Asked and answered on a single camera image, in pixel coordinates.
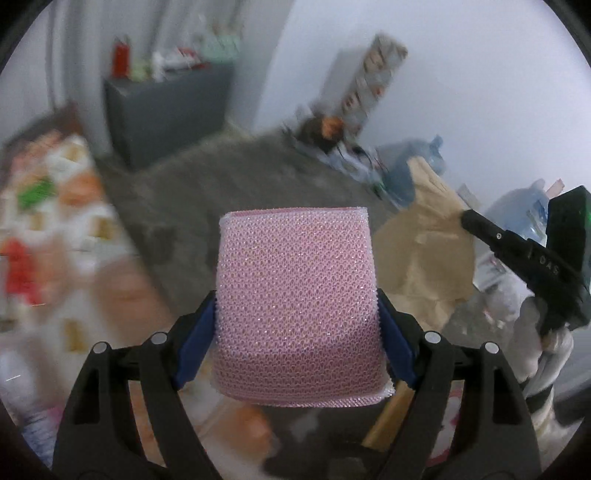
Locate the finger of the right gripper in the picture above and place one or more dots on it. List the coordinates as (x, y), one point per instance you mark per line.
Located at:
(530, 261)

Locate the large water bottle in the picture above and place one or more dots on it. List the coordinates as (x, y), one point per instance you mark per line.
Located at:
(523, 211)

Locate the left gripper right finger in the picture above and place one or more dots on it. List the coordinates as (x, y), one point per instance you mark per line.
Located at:
(494, 438)

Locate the red thermos bottle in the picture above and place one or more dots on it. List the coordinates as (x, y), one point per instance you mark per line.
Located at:
(121, 58)

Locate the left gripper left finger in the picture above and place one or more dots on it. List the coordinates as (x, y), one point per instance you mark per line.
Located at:
(98, 437)

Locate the patterned tablecloth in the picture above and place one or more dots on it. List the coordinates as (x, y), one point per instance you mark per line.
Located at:
(70, 277)

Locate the grey cabinet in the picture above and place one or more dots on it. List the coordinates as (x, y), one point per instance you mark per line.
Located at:
(151, 120)

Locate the white gloved right hand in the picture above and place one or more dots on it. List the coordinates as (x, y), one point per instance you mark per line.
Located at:
(535, 358)

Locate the pink mesh sponge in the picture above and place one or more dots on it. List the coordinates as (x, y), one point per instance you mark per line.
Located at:
(297, 317)

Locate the brown paper bag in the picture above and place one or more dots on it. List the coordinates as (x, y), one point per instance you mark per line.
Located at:
(425, 260)

